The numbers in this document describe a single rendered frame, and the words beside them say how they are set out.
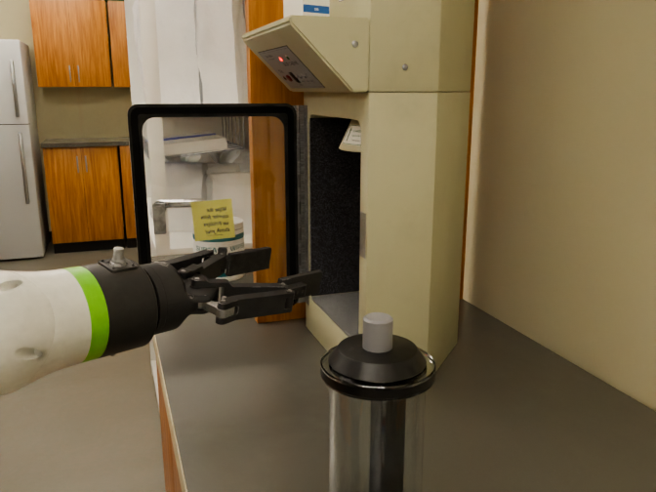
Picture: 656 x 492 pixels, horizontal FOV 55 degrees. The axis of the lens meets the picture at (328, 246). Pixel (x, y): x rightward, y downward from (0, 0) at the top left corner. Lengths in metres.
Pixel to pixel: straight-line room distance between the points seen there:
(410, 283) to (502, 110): 0.53
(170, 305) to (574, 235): 0.79
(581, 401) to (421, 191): 0.42
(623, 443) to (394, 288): 0.38
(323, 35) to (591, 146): 0.53
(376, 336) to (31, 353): 0.30
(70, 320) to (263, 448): 0.39
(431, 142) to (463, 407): 0.41
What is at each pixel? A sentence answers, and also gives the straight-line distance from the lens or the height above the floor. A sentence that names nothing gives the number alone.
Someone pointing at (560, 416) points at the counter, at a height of 0.94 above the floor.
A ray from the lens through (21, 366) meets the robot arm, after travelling 0.58.
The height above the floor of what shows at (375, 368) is 1.18.
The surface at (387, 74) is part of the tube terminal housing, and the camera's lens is 0.93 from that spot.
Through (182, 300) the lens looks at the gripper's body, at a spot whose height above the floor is 1.20.
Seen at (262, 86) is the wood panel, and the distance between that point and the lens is 1.25.
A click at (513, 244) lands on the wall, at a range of 1.37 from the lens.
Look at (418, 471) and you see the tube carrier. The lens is 0.63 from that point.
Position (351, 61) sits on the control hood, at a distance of 0.91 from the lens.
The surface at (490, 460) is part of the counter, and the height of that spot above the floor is 0.94.
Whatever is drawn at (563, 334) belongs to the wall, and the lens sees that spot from 1.28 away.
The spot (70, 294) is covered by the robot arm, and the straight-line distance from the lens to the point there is 0.61.
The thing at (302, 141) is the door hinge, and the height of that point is 1.32.
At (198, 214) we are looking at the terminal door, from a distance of 1.21.
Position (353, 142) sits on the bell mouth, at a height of 1.33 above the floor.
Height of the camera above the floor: 1.41
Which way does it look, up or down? 14 degrees down
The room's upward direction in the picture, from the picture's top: straight up
